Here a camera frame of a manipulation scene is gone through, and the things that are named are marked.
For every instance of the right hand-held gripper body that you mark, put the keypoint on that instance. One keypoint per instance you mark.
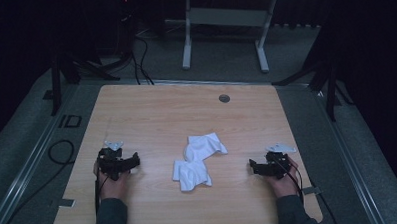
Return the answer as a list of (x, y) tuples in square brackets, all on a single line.
[(274, 165)]

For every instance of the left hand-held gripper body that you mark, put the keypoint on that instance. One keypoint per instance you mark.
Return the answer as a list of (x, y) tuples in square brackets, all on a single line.
[(110, 161)]

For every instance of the white sock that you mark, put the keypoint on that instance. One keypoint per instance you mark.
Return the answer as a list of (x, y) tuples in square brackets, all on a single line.
[(190, 175), (204, 147)]

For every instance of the person's right hand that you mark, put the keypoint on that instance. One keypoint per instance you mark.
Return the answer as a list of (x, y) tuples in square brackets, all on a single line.
[(284, 186)]

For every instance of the person's left hand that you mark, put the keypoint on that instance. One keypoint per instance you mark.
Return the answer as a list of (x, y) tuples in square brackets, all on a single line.
[(113, 188)]

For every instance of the black floor tape marks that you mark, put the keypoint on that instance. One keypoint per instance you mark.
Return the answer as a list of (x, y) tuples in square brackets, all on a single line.
[(70, 121)]

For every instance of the grey table grommet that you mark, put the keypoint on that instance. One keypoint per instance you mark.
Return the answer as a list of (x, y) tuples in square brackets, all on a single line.
[(224, 98)]

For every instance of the black tripod stand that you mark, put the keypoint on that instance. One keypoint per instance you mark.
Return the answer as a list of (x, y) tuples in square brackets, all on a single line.
[(328, 77), (72, 68)]

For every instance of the metal floor rail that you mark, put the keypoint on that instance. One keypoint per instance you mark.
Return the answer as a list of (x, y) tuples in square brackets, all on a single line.
[(351, 160), (22, 184)]

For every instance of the white metal desk frame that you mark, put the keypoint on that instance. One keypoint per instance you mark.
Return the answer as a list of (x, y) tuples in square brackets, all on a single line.
[(225, 17)]

